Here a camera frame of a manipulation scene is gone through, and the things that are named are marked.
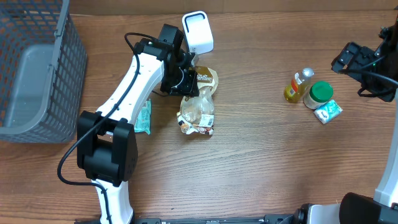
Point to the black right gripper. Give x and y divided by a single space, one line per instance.
354 59

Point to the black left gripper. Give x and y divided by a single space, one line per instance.
186 87

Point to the brown Pantree snack bag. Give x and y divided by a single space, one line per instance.
197 113

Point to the teal wet wipes pack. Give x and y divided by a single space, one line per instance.
143 120

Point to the green lid white jar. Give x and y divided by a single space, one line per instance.
319 94

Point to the small teal tissue pack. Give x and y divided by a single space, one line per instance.
328 111

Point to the yellow oil bottle silver cap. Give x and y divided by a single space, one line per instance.
298 85

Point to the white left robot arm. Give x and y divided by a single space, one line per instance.
106 145

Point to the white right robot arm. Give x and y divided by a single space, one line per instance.
376 72

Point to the white barcode scanner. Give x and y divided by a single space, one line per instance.
198 35

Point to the dark grey plastic basket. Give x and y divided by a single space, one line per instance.
43 65

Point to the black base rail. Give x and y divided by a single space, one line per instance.
267 219

